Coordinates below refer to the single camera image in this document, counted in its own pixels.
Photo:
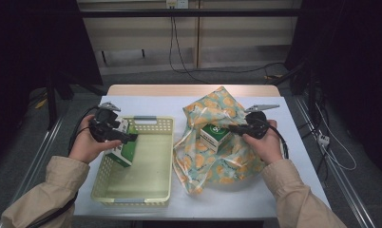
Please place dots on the tall white green medicine box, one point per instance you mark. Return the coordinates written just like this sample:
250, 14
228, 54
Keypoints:
125, 153

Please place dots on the yellow strip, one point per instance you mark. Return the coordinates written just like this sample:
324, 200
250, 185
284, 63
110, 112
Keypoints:
42, 103

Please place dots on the orange flower print cloth bag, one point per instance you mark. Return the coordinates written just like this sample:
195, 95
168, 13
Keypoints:
205, 164

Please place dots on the black curtain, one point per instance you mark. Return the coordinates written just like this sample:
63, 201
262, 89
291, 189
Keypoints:
353, 47
21, 47

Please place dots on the person's left hand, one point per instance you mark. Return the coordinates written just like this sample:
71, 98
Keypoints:
84, 145

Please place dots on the white power strip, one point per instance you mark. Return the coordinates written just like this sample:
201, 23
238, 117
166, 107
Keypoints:
323, 139

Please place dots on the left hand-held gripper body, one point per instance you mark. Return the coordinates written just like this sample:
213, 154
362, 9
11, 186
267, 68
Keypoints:
103, 126

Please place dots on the wooden upright post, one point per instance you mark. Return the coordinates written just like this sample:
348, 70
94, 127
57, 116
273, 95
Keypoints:
198, 41

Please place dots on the pale green perforated plastic basket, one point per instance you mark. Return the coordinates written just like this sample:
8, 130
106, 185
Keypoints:
144, 171

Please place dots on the square green top medicine box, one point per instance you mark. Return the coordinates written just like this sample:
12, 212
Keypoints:
214, 139

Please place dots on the white wall socket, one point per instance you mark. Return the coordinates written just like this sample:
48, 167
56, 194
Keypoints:
176, 3

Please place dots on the person's right hand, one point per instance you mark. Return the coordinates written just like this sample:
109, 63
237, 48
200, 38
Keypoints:
268, 148

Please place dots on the aluminium floor rail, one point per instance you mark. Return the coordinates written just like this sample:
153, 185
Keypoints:
342, 177
37, 161

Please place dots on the black metal stand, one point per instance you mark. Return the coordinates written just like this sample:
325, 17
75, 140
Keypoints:
52, 104
312, 95

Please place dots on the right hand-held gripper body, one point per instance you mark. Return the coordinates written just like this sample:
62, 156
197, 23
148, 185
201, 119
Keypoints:
258, 125

